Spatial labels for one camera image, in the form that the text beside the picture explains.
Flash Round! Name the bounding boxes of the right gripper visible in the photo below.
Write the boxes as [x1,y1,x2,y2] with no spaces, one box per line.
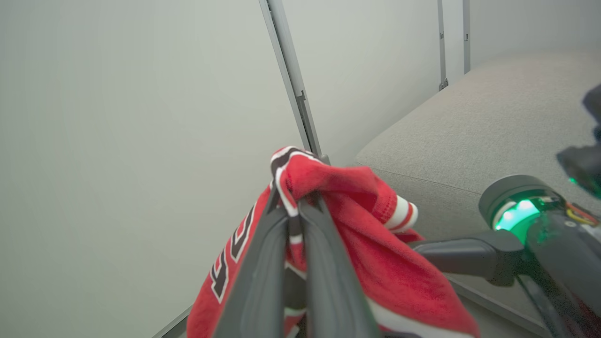
[413,175,601,338]

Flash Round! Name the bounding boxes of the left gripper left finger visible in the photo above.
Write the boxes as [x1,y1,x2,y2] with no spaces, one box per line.
[214,188,289,338]

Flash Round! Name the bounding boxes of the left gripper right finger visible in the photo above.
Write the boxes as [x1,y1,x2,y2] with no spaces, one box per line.
[298,196,382,338]

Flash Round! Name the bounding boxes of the red jersey with white stripes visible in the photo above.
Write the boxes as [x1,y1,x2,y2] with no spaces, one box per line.
[186,146,480,338]

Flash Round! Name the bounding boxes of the grey fabric sofa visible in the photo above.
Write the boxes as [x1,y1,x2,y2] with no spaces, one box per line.
[354,49,601,338]

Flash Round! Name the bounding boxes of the large white partition panel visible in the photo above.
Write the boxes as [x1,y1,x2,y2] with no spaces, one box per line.
[0,0,329,338]

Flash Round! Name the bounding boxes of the white partition panel beside sofa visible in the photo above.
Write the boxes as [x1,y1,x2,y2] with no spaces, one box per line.
[282,0,450,167]

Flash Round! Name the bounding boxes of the white partition panel behind sofa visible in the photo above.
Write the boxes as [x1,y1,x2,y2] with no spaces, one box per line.
[462,0,601,75]

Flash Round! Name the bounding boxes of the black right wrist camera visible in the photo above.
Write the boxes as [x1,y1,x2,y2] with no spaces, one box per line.
[556,84,601,198]

